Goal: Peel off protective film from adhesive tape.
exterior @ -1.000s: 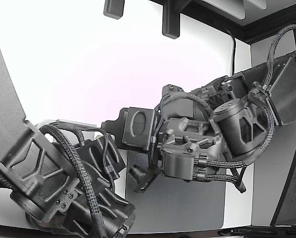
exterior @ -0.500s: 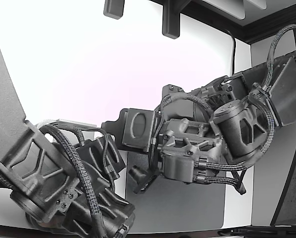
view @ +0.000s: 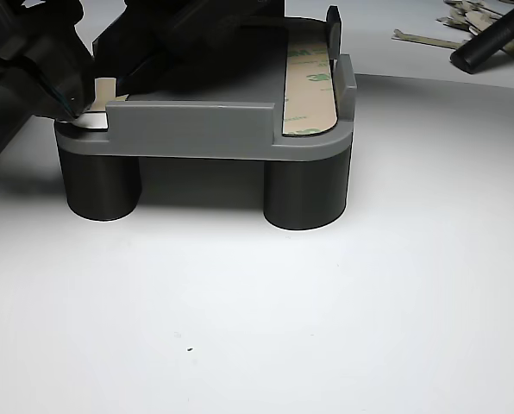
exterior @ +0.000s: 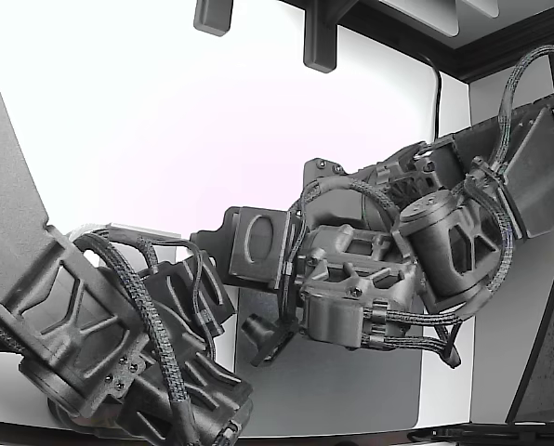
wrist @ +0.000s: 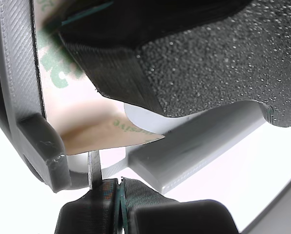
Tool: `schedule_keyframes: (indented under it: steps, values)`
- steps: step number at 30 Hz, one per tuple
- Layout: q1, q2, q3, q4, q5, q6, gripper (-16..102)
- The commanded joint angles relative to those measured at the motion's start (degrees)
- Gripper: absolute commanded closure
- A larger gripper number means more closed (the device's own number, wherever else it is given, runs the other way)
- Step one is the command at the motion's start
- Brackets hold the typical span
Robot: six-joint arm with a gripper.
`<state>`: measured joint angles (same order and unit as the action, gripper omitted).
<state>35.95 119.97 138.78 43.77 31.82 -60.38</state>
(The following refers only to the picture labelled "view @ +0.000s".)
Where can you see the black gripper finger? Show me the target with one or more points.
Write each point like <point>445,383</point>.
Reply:
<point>33,97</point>

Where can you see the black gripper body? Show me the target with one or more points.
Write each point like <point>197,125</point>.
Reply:
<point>15,26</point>

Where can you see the narrow black gripper finger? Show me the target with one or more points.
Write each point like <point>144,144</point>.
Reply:
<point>334,30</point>

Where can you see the wide black textured gripper finger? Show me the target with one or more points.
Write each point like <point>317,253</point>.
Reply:
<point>205,52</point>

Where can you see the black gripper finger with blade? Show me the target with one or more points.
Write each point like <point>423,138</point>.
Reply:
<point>67,69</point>

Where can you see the small white adhesive piece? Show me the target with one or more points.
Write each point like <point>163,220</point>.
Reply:
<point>106,92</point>

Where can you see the white adhesive tape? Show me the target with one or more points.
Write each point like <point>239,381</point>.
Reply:
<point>95,121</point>

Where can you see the tan printed tape strip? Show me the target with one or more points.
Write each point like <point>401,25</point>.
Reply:
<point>309,95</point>

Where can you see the grey fixture plate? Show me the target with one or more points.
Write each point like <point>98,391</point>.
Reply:
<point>196,125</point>

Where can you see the black cylindrical fixture leg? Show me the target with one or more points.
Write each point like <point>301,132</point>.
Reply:
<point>102,185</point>
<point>306,190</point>

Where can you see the black cylindrical rod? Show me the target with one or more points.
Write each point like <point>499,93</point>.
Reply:
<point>490,41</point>

